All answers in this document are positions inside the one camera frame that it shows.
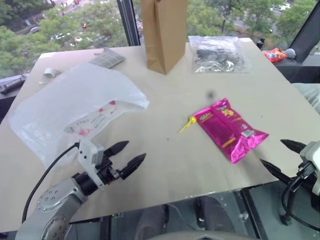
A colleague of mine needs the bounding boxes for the black table frame bar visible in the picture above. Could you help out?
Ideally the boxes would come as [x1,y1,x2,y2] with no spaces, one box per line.
[239,186,266,240]

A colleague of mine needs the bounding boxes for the bubble wrap sheet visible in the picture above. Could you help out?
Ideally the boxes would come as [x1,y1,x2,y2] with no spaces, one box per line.
[291,82,320,115]

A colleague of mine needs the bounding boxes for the grey round object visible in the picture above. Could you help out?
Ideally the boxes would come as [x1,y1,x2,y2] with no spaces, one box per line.
[284,48,298,59]

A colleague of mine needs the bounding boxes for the black flat device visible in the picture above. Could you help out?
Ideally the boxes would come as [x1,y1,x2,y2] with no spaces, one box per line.
[0,76,27,95]

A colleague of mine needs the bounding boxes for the large white translucent plastic bag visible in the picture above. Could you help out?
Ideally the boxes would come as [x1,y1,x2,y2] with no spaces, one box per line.
[8,62,150,169]

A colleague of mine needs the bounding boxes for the dark window frame post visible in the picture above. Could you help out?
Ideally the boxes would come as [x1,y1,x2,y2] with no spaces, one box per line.
[116,0,141,47]

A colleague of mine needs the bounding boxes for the pink snack bag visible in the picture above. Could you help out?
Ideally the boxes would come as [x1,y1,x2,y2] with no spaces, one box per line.
[193,97,270,165]

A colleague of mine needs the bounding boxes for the dark slanted window beam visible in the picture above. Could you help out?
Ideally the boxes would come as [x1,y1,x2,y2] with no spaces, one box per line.
[287,0,320,65]

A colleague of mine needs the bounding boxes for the brown paper bag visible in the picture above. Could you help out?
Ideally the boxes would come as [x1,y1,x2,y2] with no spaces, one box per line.
[140,0,189,76]

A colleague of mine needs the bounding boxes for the small crumpled clear plastic piece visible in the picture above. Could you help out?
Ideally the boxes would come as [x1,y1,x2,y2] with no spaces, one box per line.
[37,67,62,85]

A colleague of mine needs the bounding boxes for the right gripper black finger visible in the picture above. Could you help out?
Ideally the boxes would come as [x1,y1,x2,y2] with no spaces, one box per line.
[279,138,308,154]
[259,158,293,185]

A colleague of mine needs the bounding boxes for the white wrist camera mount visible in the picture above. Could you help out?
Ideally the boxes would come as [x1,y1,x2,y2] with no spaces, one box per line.
[296,140,320,196]
[76,139,111,190]

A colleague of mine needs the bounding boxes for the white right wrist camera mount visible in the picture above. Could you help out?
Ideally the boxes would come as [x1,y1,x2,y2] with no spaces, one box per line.
[296,140,320,196]

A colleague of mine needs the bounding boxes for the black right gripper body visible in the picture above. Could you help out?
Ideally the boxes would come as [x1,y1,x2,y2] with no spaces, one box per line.
[295,160,315,181]

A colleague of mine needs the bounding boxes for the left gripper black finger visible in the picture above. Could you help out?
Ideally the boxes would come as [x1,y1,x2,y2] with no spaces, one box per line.
[104,140,130,159]
[119,152,147,180]

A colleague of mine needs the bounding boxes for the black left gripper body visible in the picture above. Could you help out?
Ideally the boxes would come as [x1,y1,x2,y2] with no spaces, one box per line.
[95,156,127,186]

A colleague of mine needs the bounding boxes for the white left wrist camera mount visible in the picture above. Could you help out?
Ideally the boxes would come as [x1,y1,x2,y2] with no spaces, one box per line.
[76,139,111,190]

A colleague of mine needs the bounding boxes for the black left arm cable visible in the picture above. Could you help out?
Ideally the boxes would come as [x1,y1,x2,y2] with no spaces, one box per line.
[21,142,81,224]

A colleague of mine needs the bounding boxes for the clear zip bag, dark contents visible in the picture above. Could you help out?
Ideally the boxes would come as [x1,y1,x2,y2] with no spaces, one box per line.
[187,35,253,74]

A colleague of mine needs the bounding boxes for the orange snack packet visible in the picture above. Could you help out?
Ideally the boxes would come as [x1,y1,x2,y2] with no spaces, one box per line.
[262,47,288,64]

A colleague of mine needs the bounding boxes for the small grey foil packet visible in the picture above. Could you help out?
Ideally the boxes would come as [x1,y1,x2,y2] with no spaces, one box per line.
[88,47,126,69]

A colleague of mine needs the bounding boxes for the grey curved robot torso edge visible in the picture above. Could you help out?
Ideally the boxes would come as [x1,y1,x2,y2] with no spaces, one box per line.
[156,229,254,240]

